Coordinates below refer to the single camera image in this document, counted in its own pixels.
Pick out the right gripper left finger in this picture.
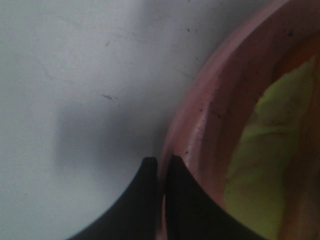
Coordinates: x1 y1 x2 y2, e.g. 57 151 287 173
70 157 158 240

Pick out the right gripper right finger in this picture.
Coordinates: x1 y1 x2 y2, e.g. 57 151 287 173
165 155 262 240

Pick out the green lettuce leaf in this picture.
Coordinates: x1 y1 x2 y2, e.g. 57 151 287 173
224 57 316 240

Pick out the pink round plate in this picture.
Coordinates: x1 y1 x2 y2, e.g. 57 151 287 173
159 0 320 240

